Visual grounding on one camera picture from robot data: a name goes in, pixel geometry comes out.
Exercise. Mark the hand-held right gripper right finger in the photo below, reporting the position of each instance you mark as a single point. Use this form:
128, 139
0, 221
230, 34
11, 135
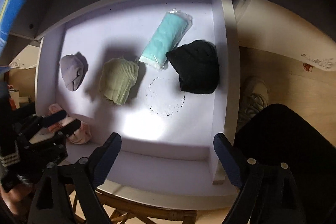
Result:
225, 158

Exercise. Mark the rattan chair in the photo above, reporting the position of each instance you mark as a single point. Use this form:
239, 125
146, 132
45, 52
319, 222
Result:
147, 216

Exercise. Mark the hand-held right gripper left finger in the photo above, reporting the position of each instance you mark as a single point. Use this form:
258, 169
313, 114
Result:
109, 158

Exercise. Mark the light green sock bundle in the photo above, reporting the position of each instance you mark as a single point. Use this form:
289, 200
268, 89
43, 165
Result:
118, 79

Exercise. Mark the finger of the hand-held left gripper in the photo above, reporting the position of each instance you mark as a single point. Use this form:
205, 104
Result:
56, 116
71, 127

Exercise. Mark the teal cloth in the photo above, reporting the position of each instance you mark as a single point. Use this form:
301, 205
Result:
162, 40

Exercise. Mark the grey sock bundle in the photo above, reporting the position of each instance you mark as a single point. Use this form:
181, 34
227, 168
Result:
71, 71

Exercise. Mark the white paper sheet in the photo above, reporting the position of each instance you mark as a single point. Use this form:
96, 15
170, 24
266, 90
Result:
21, 64

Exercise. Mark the white drawer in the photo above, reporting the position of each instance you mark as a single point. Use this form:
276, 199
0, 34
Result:
170, 129

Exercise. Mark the white sneaker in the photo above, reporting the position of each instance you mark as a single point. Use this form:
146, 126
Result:
253, 100

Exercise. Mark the black cloth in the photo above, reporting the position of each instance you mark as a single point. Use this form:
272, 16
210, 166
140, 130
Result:
197, 69

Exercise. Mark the person's left forearm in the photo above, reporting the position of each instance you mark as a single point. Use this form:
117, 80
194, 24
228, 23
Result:
8, 155

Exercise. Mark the pink cloth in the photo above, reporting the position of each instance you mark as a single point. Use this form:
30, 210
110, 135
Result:
81, 134

